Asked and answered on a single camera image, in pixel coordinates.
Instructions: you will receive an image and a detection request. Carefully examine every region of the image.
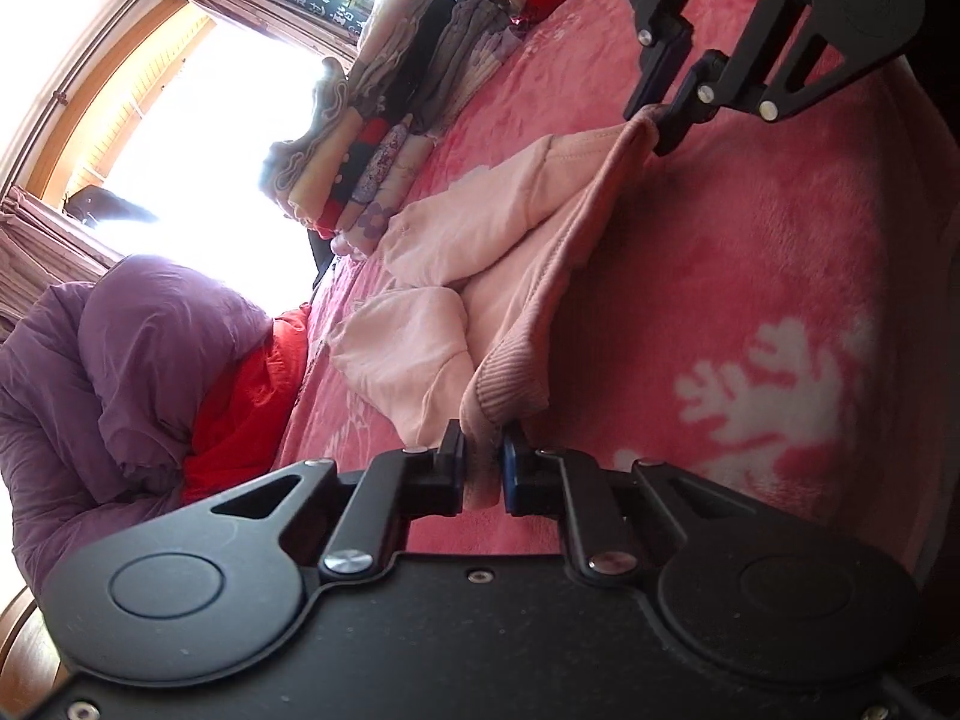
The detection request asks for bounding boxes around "wooden bed frame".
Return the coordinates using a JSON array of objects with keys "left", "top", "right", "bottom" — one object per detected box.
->
[{"left": 0, "top": 583, "right": 70, "bottom": 700}]

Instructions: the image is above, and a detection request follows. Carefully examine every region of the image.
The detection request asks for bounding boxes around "pink floral blanket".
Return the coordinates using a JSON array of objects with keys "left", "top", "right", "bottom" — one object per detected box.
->
[{"left": 274, "top": 0, "right": 960, "bottom": 567}]

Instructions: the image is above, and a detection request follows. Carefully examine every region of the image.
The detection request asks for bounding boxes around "red garment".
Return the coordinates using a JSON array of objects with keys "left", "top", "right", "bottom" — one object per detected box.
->
[{"left": 182, "top": 305, "right": 313, "bottom": 505}]

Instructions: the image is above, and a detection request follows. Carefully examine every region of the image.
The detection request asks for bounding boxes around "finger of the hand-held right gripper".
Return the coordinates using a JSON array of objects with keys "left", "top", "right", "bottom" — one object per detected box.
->
[
  {"left": 613, "top": 0, "right": 721, "bottom": 121},
  {"left": 656, "top": 0, "right": 895, "bottom": 156}
]

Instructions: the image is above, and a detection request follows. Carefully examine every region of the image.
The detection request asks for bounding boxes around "black cloth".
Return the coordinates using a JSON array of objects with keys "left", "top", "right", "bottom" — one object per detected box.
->
[{"left": 307, "top": 229, "right": 335, "bottom": 290}]

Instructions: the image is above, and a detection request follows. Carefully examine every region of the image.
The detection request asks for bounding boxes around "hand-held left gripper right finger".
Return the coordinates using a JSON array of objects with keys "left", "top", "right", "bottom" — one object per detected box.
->
[{"left": 501, "top": 424, "right": 758, "bottom": 580}]

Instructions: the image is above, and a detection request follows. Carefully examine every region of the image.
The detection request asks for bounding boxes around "dark object by window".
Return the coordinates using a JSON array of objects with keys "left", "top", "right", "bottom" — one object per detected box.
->
[{"left": 64, "top": 186, "right": 160, "bottom": 230}]

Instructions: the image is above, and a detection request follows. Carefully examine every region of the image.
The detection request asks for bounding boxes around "stack of folded clothes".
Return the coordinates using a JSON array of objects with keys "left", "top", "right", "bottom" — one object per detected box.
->
[{"left": 259, "top": 0, "right": 617, "bottom": 262}]

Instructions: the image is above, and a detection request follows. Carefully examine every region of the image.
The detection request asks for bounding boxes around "pink striped curtain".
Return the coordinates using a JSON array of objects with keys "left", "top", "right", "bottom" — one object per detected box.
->
[
  {"left": 0, "top": 186, "right": 125, "bottom": 325},
  {"left": 165, "top": 0, "right": 391, "bottom": 62}
]

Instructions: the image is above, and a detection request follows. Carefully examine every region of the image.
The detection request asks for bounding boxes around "purple duvet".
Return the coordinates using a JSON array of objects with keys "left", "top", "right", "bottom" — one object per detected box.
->
[{"left": 0, "top": 255, "right": 277, "bottom": 602}]

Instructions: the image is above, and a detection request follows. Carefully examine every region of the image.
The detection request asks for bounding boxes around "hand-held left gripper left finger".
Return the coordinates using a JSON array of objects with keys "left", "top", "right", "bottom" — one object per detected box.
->
[{"left": 210, "top": 420, "right": 472, "bottom": 580}]

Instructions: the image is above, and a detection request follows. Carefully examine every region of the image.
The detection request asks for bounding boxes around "wooden window frame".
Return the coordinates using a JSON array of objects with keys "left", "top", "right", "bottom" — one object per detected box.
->
[{"left": 22, "top": 0, "right": 220, "bottom": 205}]

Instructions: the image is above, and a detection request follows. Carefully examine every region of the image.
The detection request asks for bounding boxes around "pink sweatshirt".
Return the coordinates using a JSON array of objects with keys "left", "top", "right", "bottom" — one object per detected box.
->
[{"left": 326, "top": 106, "right": 670, "bottom": 452}]

